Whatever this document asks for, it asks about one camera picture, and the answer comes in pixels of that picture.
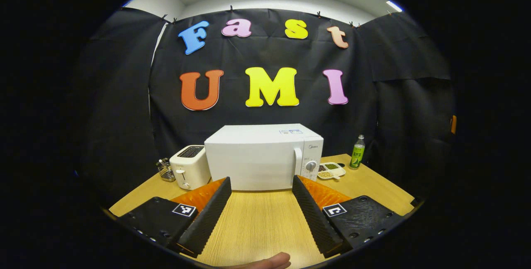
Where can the white divided grain dish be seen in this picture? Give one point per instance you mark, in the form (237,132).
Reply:
(332,171)

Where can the white microwave oven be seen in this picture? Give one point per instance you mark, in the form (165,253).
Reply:
(249,157)

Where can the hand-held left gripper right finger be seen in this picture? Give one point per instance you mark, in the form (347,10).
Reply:
(315,219)

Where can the green drink bottle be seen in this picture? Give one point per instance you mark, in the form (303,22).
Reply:
(357,155)

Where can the small ceiling light panel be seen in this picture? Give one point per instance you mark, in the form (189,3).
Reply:
(394,6)

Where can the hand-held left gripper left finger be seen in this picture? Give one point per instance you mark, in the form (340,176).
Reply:
(207,219)

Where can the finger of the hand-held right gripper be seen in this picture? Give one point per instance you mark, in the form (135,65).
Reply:
(453,124)

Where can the row of small cloth clips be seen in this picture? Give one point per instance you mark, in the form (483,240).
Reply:
(231,8)

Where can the black backdrop cloth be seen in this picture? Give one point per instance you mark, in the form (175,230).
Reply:
(124,115)

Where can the white toaster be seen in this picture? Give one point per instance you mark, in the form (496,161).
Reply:
(191,169)

